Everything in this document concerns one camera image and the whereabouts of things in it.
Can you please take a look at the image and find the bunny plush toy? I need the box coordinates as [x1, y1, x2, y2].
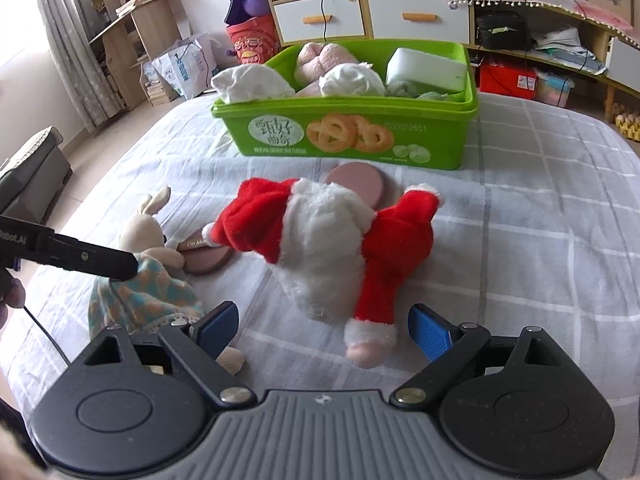
[88, 185, 246, 376]

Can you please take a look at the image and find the small brown powder puff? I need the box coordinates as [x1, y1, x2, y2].
[177, 232, 233, 275]

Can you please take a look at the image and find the Santa plush toy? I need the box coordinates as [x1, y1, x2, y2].
[202, 178, 444, 368]

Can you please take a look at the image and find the large brown powder puff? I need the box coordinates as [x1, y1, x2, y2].
[324, 162, 385, 209]

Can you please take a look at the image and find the green plastic storage bin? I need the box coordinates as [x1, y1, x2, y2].
[212, 39, 478, 170]

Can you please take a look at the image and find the green fluffy towel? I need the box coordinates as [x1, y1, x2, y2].
[386, 80, 452, 102]

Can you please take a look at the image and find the white cloth bundle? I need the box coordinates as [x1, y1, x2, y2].
[210, 64, 295, 104]

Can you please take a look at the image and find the white foam block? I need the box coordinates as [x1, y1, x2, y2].
[386, 48, 468, 93]

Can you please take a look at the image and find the pink fluffy slipper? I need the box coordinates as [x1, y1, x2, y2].
[294, 42, 358, 87]

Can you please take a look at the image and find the person's left hand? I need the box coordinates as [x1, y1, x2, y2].
[0, 269, 26, 328]

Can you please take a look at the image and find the grey checked bed sheet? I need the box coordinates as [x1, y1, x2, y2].
[0, 91, 640, 476]

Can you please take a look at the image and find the white paper shopping bag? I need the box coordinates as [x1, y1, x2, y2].
[152, 34, 218, 100]

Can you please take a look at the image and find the wooden desk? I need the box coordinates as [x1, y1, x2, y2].
[90, 0, 181, 110]

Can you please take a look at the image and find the red cardboard box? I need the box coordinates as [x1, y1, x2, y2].
[478, 58, 537, 100]

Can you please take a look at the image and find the yellow egg tray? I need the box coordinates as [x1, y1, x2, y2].
[612, 102, 640, 142]

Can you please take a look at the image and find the red printed bucket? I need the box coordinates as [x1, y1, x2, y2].
[227, 14, 281, 64]

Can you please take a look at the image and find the white drawer TV cabinet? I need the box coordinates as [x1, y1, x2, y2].
[364, 0, 639, 117]

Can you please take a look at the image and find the black bag on shelf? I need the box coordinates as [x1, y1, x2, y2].
[475, 11, 533, 51]

